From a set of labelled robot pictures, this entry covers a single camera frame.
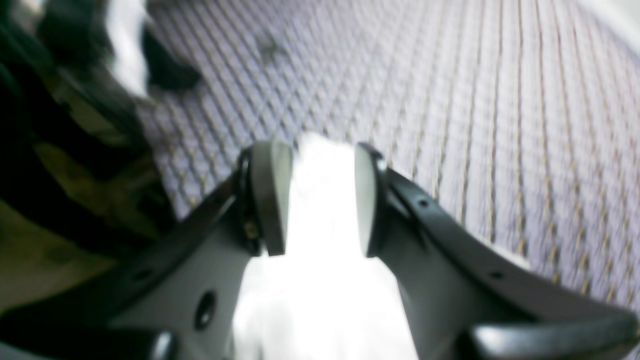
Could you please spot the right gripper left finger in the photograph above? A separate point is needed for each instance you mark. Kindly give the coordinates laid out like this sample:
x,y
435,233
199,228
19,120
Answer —
x,y
176,300

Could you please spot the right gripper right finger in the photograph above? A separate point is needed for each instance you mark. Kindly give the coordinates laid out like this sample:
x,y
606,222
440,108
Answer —
x,y
464,301

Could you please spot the white T-shirt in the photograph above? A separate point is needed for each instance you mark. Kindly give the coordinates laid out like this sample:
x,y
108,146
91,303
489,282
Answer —
x,y
323,299

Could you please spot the patterned blue table cloth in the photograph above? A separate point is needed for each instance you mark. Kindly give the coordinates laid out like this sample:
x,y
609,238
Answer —
x,y
520,116

